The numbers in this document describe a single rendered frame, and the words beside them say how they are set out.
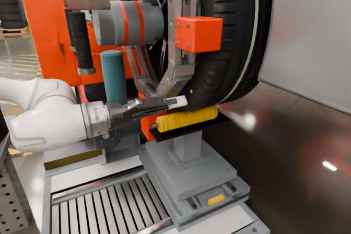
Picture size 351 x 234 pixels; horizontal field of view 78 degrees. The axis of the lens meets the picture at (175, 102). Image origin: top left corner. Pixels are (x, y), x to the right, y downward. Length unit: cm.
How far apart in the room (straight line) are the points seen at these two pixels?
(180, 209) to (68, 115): 63
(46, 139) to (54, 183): 78
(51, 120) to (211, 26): 41
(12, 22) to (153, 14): 839
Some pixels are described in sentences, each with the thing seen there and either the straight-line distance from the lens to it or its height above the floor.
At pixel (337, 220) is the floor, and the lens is 137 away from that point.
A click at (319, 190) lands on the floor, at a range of 148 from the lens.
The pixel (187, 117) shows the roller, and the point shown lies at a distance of 82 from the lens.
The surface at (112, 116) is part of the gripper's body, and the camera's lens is 57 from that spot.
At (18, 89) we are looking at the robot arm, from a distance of 70.
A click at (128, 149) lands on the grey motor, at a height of 9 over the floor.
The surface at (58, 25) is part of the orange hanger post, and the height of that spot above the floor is 82.
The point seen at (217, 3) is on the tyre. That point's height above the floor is 91.
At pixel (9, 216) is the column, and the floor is 10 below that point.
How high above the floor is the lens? 91
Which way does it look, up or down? 24 degrees down
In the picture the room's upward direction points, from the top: straight up
